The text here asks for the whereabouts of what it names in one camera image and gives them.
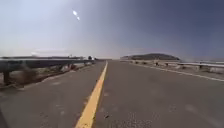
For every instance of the grey metal guardrail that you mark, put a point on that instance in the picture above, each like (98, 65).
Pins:
(186, 63)
(36, 62)

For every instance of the grey asphalt road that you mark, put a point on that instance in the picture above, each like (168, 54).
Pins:
(140, 96)

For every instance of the yellow painted line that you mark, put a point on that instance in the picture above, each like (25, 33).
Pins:
(93, 100)

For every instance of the dark hill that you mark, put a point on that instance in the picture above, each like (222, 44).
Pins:
(151, 56)

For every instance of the low distant hills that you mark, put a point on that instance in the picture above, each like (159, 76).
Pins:
(50, 56)

